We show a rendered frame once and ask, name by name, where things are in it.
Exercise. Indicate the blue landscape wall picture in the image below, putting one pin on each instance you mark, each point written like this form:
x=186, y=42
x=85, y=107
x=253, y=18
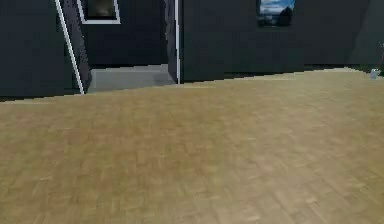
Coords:
x=276, y=11

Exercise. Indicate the white framed wall picture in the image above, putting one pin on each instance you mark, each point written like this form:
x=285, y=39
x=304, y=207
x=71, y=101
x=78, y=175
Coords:
x=100, y=10

